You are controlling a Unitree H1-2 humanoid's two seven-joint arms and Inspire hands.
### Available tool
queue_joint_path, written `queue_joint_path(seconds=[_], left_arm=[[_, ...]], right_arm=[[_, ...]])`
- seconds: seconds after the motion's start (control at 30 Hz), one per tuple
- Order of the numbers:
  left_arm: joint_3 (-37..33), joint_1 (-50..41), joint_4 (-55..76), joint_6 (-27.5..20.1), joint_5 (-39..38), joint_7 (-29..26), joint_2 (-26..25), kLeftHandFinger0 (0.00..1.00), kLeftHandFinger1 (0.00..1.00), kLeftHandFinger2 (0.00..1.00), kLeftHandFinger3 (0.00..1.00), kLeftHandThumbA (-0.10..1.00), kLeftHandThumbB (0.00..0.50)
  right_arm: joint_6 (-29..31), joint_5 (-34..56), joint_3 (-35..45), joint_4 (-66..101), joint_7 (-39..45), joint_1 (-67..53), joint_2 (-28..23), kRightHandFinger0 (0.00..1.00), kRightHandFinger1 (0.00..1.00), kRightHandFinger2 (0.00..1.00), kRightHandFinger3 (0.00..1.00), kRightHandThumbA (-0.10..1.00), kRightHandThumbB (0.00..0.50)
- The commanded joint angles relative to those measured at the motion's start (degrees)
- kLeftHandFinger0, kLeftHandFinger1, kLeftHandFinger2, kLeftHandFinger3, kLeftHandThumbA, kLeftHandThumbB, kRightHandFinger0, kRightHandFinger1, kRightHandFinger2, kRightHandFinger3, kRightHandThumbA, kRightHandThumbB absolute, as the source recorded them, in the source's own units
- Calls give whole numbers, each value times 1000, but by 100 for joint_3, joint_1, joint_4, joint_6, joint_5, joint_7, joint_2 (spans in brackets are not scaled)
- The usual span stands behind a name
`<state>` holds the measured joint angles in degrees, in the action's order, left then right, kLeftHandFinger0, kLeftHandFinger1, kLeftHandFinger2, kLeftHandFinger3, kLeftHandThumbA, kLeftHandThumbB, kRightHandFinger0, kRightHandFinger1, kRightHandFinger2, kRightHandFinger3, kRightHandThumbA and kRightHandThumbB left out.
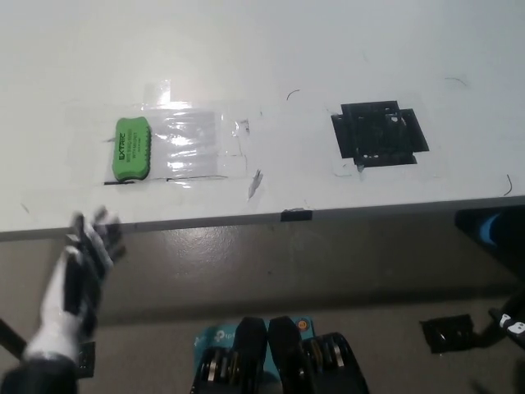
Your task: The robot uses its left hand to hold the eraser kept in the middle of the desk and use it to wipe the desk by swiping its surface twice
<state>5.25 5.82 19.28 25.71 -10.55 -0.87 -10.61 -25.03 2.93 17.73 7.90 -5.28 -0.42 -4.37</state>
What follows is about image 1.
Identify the black box with blue part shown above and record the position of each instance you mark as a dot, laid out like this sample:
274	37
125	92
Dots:
488	230

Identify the clear taped plastic sheet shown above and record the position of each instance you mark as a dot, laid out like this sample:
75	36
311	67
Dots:
188	143

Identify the black tape square patch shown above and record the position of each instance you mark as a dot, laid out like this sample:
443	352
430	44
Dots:
379	133

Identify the green whiteboard eraser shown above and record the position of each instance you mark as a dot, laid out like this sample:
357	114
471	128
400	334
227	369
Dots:
131	149

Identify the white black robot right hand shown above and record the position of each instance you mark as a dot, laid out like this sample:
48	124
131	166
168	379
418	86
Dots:
512	324

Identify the small black tape strip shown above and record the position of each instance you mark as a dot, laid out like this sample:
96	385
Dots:
297	215

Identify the black floor tape patch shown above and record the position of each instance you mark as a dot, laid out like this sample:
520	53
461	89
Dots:
87	361
447	334

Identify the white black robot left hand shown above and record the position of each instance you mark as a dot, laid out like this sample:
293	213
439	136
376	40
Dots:
61	312

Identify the black table leg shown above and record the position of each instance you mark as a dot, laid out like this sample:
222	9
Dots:
486	332
12	338

